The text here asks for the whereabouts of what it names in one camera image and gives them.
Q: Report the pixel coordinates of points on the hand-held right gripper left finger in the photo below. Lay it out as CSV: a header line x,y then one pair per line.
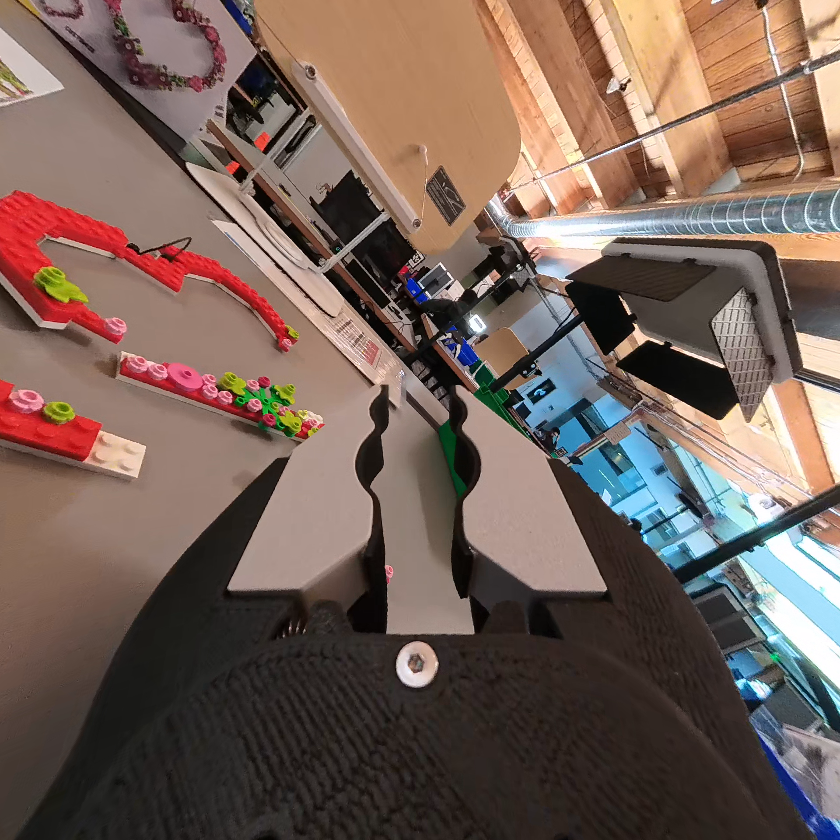
x,y
308,525

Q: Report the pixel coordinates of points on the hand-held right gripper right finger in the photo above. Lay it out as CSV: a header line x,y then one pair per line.
x,y
525,525

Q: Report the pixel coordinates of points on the green plastic bin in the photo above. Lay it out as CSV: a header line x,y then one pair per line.
x,y
453,459

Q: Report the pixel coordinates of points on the lego strip with flowers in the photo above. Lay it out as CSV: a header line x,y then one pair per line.
x,y
177,387

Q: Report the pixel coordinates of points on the red and white lego strip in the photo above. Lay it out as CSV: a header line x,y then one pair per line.
x,y
52,433

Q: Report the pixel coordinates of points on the lego set box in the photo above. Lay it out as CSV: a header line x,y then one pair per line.
x,y
164,33

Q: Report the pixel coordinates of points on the lego instruction booklet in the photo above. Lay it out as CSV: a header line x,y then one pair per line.
x,y
23,72

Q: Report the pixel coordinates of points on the printed paper sheet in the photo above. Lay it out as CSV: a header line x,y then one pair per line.
x,y
348,338

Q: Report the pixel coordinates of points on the white lamp base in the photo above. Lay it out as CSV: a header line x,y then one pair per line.
x,y
282,243

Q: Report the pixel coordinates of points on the grey studio light panel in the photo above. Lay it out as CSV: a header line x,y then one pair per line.
x,y
741,341

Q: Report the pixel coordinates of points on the wooden panel desk lamp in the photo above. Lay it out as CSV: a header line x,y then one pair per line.
x,y
407,98

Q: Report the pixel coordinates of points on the silver spiral air duct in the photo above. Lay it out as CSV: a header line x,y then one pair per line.
x,y
689,213

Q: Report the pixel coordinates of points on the red lego heart frame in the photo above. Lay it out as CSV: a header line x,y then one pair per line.
x,y
39,223

